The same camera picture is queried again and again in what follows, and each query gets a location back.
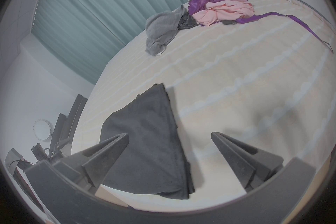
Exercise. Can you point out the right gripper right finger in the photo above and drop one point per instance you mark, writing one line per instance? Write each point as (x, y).
(241, 162)

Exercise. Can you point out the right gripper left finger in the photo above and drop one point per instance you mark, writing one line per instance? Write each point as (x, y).
(105, 157)

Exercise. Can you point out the black T-shirt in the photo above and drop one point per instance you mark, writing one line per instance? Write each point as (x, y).
(152, 144)

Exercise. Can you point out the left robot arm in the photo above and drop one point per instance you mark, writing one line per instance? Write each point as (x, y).
(15, 157)

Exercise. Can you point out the bed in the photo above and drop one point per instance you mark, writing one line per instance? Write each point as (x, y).
(249, 81)

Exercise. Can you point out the round white mirror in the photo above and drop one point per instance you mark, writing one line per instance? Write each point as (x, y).
(42, 129)

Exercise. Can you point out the grey garment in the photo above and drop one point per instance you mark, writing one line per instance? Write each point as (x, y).
(162, 26)

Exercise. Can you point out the black shiny garment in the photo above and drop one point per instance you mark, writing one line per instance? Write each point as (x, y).
(187, 23)

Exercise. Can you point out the pink garment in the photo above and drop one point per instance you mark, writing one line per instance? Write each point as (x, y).
(225, 11)

